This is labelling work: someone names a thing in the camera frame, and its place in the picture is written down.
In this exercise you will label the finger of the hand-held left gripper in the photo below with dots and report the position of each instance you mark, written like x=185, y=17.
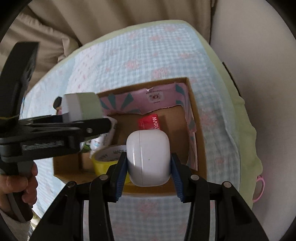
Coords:
x=41, y=118
x=92, y=127

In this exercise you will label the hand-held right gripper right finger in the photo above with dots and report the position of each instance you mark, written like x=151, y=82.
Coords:
x=176, y=171

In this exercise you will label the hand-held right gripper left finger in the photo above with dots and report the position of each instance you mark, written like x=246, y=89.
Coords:
x=121, y=171

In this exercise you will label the small white bottle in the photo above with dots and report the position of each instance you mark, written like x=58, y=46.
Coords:
x=99, y=143

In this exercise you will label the yellow tape roll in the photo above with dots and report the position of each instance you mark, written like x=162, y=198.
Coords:
x=103, y=165

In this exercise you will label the green tape roll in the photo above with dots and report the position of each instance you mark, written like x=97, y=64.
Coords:
x=85, y=147

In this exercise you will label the small green and white box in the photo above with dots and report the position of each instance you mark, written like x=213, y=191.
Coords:
x=85, y=104

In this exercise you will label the white earbuds case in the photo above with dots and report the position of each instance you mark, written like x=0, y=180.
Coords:
x=149, y=157

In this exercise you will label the cardboard box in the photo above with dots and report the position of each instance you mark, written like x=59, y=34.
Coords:
x=178, y=122

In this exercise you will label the red rectangular box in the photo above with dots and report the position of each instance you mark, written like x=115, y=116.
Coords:
x=146, y=122

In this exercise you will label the person's left hand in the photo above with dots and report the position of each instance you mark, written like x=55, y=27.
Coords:
x=30, y=185

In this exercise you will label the black round jar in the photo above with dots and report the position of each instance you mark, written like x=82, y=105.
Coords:
x=57, y=102

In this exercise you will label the beige curtain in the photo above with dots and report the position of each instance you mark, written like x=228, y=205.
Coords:
x=138, y=11
x=46, y=46

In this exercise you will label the pink and blue printed bedsheet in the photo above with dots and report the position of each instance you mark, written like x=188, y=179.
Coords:
x=143, y=53

